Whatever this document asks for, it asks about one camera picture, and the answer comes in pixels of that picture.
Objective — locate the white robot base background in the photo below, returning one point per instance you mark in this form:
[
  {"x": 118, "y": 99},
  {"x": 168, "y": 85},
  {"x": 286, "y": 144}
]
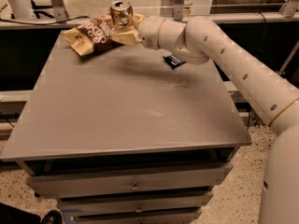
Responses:
[{"x": 21, "y": 9}]

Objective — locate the middle drawer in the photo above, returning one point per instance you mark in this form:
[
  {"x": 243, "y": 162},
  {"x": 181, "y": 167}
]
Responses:
[{"x": 140, "y": 202}]

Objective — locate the drawer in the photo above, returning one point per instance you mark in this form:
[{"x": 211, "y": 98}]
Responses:
[
  {"x": 149, "y": 217},
  {"x": 140, "y": 202},
  {"x": 128, "y": 181}
]

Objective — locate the blue snack bar wrapper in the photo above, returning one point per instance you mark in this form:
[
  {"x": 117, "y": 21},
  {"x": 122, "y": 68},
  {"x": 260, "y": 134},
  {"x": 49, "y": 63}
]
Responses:
[{"x": 173, "y": 61}]

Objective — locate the metal guard rail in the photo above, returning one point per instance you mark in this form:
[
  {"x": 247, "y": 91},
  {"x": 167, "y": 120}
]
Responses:
[{"x": 223, "y": 18}]

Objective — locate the bottom drawer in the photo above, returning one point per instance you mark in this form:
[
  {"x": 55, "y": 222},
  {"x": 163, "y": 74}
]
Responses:
[{"x": 149, "y": 217}]

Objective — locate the brown chip bag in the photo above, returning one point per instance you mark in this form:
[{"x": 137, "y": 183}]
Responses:
[{"x": 92, "y": 36}]

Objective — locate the top drawer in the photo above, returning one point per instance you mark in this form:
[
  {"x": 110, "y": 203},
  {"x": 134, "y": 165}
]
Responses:
[{"x": 128, "y": 181}]

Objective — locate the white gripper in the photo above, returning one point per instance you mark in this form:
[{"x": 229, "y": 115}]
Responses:
[{"x": 149, "y": 32}]

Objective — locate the orange soda can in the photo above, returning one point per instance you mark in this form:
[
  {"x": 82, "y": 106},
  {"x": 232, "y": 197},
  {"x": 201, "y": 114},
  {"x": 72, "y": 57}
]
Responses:
[{"x": 121, "y": 13}]

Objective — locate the grey drawer cabinet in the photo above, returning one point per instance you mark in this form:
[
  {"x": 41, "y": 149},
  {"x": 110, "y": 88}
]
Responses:
[{"x": 120, "y": 110}]

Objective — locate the black object bottom left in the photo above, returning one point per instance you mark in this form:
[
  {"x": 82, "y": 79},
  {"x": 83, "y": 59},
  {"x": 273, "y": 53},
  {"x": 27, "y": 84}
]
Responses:
[{"x": 12, "y": 215}]

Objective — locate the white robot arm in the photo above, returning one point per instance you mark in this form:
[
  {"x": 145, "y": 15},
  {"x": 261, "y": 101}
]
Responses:
[{"x": 274, "y": 98}]

